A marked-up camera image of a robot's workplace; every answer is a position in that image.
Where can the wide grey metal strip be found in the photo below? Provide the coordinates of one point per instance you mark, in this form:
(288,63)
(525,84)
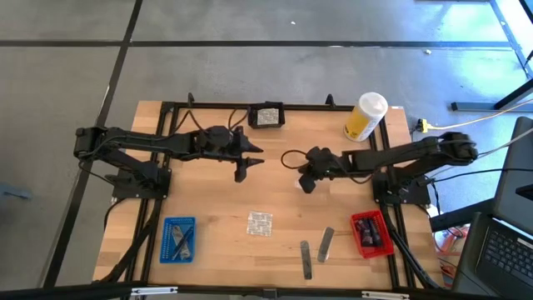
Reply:
(325,244)

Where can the blue plastic basket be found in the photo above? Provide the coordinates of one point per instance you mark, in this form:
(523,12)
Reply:
(164,250)

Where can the dark grey laptop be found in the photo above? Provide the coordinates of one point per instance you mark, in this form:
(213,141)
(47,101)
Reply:
(504,254)

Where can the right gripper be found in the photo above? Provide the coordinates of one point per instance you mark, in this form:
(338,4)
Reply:
(333,164)

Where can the black aluminium table frame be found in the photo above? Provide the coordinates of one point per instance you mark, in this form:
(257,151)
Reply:
(216,106)

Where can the large white printed sachet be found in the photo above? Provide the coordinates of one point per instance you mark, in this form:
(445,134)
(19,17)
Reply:
(260,223)

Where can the narrow grey metal strip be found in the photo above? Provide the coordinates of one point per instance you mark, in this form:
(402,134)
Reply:
(306,260)

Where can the black metal desk frame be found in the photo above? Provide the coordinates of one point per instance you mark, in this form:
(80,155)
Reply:
(470,106)

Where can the dark purple toiletry tube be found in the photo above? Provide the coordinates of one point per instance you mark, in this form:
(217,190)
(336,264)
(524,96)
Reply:
(361,226)
(366,239)

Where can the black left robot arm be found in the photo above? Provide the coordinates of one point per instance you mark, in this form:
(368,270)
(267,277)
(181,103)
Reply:
(137,143)

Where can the silver frame bracket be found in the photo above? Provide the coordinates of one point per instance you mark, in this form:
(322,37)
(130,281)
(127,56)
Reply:
(154,291)
(385,295)

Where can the red plastic basket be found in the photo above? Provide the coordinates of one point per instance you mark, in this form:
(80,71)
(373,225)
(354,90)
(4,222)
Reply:
(387,246)

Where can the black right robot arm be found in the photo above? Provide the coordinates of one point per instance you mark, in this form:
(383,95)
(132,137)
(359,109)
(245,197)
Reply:
(399,156)

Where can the black clamp hook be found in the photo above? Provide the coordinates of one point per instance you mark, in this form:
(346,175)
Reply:
(191,99)
(330,101)

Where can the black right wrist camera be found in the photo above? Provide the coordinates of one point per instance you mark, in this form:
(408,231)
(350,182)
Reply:
(316,155)

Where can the white wipes canister yellow label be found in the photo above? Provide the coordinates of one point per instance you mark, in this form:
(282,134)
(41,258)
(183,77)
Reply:
(362,121)

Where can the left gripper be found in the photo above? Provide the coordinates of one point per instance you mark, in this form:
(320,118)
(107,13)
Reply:
(220,143)

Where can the black plastic basket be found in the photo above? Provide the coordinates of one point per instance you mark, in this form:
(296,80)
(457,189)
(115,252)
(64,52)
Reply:
(251,121)

